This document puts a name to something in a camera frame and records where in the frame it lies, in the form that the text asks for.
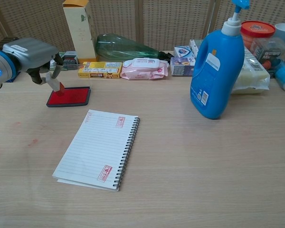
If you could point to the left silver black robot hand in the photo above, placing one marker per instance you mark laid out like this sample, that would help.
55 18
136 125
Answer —
31 53

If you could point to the small red stamp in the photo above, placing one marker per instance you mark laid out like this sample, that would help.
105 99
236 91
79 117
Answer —
55 84

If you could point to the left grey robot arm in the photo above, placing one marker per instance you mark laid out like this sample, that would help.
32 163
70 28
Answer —
1 69

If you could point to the white spiral lined notebook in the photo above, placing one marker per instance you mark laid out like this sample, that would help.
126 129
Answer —
97 149

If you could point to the grey black date stamper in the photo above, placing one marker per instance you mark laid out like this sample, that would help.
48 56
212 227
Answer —
70 59

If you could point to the tall orange cream carton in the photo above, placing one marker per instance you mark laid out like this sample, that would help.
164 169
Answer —
79 31

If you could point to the red ink pad clear lid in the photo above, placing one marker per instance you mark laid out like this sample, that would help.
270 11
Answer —
72 96

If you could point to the yellow flat box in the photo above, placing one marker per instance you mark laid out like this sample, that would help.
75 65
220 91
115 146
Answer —
99 70

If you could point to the green plastic spray bottle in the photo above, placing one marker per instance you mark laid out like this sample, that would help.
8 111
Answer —
123 48

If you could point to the pink wet wipes pack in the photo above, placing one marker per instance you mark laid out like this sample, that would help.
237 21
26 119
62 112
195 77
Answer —
145 69

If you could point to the wooden woven folding screen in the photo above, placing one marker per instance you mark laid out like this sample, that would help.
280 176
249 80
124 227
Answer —
168 21

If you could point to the small purple box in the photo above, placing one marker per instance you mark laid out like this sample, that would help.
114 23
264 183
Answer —
181 66

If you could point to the blue white soap box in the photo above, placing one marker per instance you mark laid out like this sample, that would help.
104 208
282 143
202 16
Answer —
183 51

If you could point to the multicolour tissue pack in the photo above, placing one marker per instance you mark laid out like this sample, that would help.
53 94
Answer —
194 47

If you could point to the blue detergent pump bottle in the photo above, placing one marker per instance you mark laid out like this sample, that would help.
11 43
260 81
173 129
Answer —
216 71

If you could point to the long clear white pack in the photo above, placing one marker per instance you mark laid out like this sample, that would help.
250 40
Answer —
251 76

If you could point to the orange lid snack jar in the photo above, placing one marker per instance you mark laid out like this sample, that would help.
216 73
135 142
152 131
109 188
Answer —
257 29

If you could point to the clear plastic snack box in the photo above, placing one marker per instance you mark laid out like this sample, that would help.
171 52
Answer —
270 54

